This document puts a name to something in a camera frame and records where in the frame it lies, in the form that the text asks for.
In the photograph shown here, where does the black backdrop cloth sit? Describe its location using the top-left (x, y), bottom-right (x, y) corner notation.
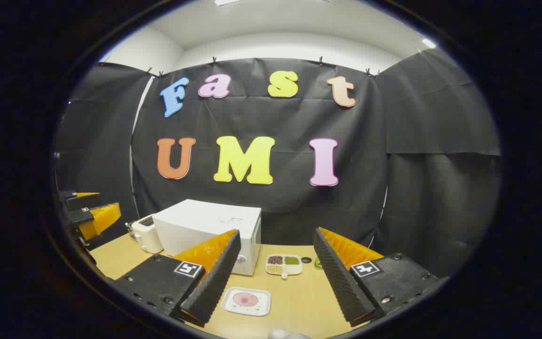
top-left (55, 47), bottom-right (502, 278)

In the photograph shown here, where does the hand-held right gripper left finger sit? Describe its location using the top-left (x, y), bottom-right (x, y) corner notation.
top-left (110, 229), bottom-right (242, 328)

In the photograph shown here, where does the white divided dish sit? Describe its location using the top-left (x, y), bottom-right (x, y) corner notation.
top-left (265, 254), bottom-right (303, 279)

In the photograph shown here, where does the white square plate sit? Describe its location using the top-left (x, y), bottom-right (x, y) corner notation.
top-left (221, 287), bottom-right (271, 317)

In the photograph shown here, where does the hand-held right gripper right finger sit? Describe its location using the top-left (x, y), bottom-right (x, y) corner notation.
top-left (313, 227), bottom-right (450, 327)

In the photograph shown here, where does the white toaster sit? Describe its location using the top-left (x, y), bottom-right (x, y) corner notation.
top-left (131, 215), bottom-right (164, 254)

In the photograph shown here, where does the white microwave oven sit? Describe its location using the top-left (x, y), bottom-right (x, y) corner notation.
top-left (152, 199), bottom-right (262, 276)

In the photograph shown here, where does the pink round food slice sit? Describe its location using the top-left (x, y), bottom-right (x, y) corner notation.
top-left (232, 292), bottom-right (259, 307)

